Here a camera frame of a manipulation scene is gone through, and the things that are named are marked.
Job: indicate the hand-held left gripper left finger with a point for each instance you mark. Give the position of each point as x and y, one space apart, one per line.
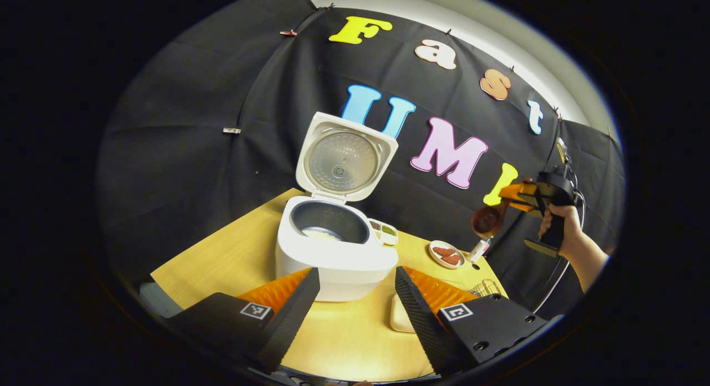
294 319

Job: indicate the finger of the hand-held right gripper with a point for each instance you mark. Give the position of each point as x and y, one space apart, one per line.
530 207
518 191

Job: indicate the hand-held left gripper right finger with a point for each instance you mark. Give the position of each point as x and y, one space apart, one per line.
424 325

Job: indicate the brown wooden spoon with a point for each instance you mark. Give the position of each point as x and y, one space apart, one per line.
487 222

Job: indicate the white rice cooker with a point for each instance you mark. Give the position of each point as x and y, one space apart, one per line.
338 258

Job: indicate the clear glass dish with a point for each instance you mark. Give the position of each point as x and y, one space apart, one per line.
400 326

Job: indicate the small pink-label bottle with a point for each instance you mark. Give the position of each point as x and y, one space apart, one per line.
480 250

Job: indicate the white round plate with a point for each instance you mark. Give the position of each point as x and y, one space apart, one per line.
434 258

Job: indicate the red-brown meat piece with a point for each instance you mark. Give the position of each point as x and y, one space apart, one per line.
452 259
444 251

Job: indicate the white divided dish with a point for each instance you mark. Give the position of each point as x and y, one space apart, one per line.
390 240

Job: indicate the green beans heap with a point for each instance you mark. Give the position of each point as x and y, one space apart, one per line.
389 230

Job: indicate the pale grey board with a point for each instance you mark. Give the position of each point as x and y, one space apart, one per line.
154 300

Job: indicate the red cloth clip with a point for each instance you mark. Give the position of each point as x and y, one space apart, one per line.
288 32

